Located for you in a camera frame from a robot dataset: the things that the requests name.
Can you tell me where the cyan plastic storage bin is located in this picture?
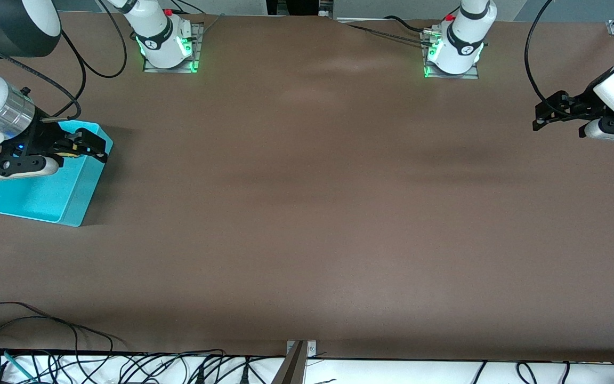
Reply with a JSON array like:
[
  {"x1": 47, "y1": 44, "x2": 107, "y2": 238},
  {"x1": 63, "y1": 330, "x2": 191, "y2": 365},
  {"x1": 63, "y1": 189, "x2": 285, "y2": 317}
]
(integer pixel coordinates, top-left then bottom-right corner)
[{"x1": 0, "y1": 121, "x2": 114, "y2": 228}]

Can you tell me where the black equipment block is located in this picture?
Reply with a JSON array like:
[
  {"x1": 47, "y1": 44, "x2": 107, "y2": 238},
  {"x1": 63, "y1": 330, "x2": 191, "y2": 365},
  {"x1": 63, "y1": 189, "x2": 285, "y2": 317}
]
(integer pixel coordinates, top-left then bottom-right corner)
[{"x1": 266, "y1": 0, "x2": 321, "y2": 15}]

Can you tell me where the black gripper supply cable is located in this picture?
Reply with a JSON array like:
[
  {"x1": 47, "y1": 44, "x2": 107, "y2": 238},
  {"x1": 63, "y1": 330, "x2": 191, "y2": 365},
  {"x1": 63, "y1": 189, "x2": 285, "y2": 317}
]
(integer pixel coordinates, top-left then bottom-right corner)
[{"x1": 0, "y1": 32, "x2": 83, "y2": 121}]

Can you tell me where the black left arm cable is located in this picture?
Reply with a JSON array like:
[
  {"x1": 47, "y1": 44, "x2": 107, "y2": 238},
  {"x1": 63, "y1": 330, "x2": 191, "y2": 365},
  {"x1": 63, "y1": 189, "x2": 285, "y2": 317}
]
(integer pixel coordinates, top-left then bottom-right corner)
[{"x1": 524, "y1": 0, "x2": 571, "y2": 110}]

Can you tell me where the black looping arm cable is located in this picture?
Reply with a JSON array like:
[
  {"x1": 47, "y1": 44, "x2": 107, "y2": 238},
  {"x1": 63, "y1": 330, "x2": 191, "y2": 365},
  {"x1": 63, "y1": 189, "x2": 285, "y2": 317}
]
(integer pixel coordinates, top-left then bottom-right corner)
[{"x1": 59, "y1": 0, "x2": 128, "y2": 79}]

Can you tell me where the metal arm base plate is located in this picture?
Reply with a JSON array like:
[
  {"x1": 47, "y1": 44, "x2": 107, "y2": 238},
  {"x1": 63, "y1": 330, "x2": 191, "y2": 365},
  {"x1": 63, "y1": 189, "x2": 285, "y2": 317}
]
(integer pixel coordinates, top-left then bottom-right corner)
[
  {"x1": 143, "y1": 22, "x2": 204, "y2": 74},
  {"x1": 423, "y1": 29, "x2": 481, "y2": 79}
]

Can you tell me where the black base supply cable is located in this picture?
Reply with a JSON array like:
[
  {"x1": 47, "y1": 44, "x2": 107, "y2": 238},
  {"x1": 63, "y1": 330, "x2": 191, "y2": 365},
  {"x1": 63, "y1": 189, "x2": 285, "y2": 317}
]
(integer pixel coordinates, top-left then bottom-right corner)
[{"x1": 334, "y1": 15, "x2": 431, "y2": 46}]

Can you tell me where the teal cable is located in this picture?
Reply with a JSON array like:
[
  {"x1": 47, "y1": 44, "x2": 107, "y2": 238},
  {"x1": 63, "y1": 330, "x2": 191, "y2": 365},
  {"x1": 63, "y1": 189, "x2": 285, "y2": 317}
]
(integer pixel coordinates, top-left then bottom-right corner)
[{"x1": 2, "y1": 350, "x2": 36, "y2": 381}]

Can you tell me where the aluminium camera mast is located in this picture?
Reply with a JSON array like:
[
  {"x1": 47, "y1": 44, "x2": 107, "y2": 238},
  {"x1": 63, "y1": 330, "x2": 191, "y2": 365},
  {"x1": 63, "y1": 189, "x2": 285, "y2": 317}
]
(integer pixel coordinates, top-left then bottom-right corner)
[{"x1": 271, "y1": 341, "x2": 308, "y2": 384}]

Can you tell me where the silver mast bracket plate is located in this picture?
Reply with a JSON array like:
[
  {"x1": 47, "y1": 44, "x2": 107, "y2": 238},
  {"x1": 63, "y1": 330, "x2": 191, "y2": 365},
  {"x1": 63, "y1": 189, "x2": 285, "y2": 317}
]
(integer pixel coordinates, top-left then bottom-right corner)
[{"x1": 286, "y1": 339, "x2": 318, "y2": 358}]

